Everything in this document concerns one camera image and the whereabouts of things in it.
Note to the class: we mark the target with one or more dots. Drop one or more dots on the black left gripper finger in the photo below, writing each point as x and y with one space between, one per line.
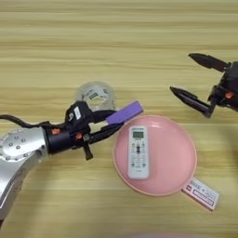
105 133
100 115

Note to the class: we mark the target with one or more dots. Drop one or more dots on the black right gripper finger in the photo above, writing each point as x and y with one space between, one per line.
192 98
210 62

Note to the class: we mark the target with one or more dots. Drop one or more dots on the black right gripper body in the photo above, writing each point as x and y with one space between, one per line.
229 89

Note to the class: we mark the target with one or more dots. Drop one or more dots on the clear tape roll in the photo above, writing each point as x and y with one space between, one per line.
110 99

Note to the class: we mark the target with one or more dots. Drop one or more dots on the purple rectangular block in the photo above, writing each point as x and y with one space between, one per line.
127 111

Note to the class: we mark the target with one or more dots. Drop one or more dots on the white remote control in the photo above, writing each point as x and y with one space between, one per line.
138 155

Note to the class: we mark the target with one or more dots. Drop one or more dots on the pink round plate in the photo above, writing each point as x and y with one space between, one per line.
170 161

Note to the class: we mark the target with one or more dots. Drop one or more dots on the pink and white eraser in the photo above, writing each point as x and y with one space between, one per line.
200 194

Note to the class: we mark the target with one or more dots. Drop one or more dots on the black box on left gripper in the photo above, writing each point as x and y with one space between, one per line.
77 113

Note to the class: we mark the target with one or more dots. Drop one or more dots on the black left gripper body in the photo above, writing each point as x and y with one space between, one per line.
62 139

